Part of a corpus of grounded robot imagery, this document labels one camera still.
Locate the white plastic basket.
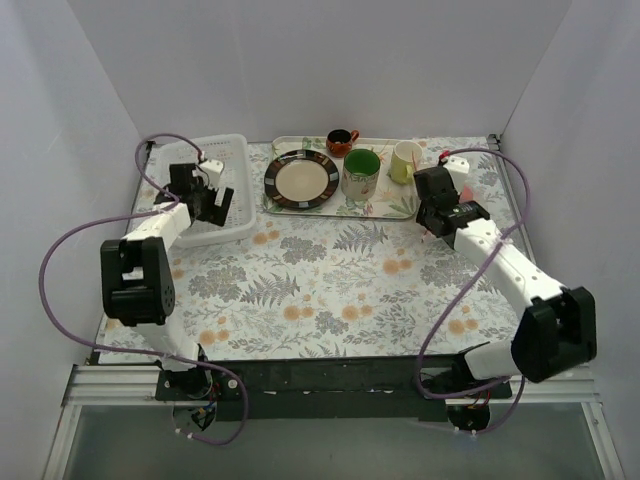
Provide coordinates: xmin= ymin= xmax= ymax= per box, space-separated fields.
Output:
xmin=147 ymin=134 xmax=256 ymax=249

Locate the clear zip top bag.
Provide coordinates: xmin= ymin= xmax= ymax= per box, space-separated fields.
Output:
xmin=416 ymin=187 xmax=489 ymax=247

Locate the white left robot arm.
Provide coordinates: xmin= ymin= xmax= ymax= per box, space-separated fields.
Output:
xmin=100 ymin=160 xmax=234 ymax=400

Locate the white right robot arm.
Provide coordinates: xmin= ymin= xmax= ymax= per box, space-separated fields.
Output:
xmin=414 ymin=165 xmax=597 ymax=398

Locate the pale yellow mug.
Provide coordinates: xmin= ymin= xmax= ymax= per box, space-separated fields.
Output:
xmin=389 ymin=140 xmax=423 ymax=185

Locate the dark rimmed beige plate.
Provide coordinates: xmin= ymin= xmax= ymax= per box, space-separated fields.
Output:
xmin=263 ymin=149 xmax=340 ymax=211

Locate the floral mug green inside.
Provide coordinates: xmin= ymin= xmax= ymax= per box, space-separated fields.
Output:
xmin=341 ymin=149 xmax=381 ymax=201

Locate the floral serving tray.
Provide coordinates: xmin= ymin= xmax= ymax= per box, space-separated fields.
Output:
xmin=262 ymin=136 xmax=419 ymax=220

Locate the small brown cup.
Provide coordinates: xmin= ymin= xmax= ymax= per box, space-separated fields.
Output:
xmin=326 ymin=129 xmax=360 ymax=158

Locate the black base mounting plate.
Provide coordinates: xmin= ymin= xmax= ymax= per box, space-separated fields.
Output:
xmin=154 ymin=357 xmax=519 ymax=424

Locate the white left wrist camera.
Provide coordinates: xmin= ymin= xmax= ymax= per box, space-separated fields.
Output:
xmin=196 ymin=159 xmax=225 ymax=188

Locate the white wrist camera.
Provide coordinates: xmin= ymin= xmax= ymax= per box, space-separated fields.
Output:
xmin=196 ymin=159 xmax=225 ymax=188
xmin=445 ymin=155 xmax=470 ymax=176

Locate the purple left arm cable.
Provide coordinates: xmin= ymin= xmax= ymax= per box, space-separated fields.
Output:
xmin=38 ymin=132 xmax=251 ymax=447

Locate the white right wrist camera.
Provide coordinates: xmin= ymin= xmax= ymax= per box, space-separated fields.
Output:
xmin=445 ymin=155 xmax=470 ymax=176

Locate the aluminium frame rail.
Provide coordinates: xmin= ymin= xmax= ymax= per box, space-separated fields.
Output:
xmin=62 ymin=364 xmax=601 ymax=406

